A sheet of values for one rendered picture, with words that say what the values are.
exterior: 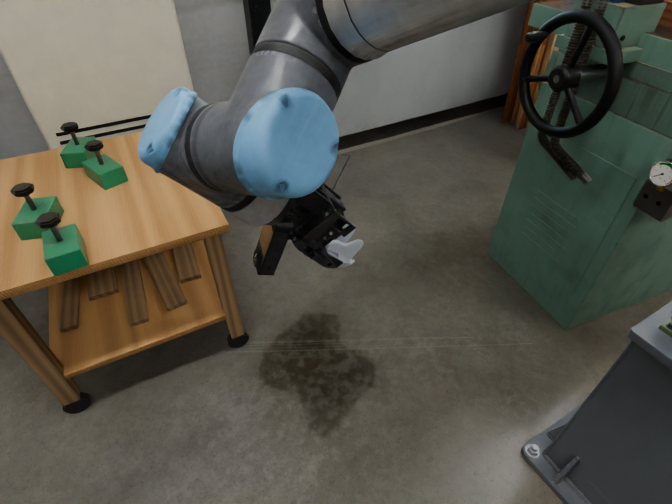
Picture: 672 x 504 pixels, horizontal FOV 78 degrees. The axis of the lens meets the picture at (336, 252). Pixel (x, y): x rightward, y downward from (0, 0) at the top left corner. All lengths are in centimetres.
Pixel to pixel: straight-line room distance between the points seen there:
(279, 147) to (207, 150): 8
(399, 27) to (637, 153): 105
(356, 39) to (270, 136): 11
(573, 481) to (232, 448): 89
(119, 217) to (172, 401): 57
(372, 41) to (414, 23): 4
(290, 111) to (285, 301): 126
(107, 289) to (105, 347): 22
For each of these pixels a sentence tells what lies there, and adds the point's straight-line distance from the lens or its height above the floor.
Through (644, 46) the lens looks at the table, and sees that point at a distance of 132.
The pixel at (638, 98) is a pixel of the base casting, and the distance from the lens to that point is 133.
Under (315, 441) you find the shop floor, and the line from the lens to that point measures 127.
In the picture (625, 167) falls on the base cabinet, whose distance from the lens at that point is 136.
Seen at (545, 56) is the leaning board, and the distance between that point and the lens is 288.
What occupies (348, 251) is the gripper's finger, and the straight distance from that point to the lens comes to 65.
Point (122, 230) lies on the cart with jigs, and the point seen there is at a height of 53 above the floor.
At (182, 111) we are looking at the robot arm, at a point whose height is 100.
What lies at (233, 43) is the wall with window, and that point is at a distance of 204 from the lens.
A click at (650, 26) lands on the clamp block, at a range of 134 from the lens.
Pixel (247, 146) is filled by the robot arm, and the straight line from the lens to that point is 34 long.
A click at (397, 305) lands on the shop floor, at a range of 155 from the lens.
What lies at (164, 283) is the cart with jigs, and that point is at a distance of 145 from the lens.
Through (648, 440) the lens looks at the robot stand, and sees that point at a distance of 109.
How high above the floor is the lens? 116
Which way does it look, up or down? 41 degrees down
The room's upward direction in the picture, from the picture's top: straight up
